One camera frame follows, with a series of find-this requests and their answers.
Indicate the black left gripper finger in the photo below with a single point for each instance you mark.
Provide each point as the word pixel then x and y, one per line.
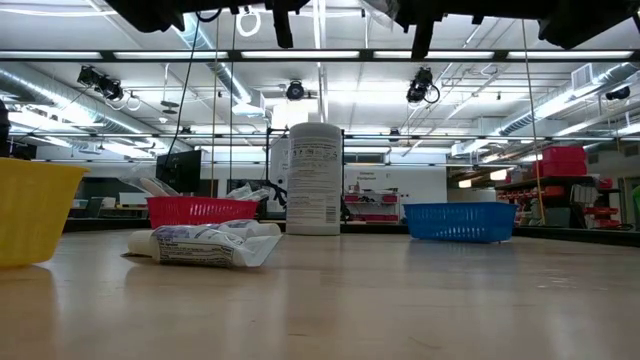
pixel 284 27

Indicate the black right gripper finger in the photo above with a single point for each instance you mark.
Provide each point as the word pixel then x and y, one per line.
pixel 423 35

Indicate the toothbrush with green bristles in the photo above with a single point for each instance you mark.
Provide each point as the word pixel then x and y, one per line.
pixel 150 186

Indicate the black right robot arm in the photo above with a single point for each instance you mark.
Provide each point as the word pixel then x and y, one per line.
pixel 590 20

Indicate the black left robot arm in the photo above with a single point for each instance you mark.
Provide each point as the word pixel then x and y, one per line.
pixel 145 12

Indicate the travel toothpaste tube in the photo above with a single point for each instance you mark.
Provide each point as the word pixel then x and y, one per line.
pixel 200 250

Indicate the long overhead light bar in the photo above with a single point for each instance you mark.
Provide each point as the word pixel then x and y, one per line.
pixel 300 55

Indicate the white wipes canister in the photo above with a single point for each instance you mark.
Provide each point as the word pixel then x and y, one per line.
pixel 315 175

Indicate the red storage bin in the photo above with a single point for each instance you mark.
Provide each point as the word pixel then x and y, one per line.
pixel 562 160

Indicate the black computer monitor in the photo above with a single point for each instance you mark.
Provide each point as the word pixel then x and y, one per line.
pixel 177 172

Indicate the blue plastic basket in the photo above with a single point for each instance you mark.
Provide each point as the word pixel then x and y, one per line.
pixel 460 220

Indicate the dark shelf unit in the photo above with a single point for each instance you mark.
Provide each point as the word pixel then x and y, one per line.
pixel 550 195

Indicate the red plastic basket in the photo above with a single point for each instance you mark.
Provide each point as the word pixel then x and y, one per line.
pixel 200 212

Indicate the yellow plastic basket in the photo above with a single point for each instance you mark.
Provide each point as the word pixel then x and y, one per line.
pixel 30 210

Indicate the black ceiling camera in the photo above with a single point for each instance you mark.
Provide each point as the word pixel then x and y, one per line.
pixel 417 87
pixel 295 91
pixel 100 85

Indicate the silver air duct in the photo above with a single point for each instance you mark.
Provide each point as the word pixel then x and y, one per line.
pixel 220 65

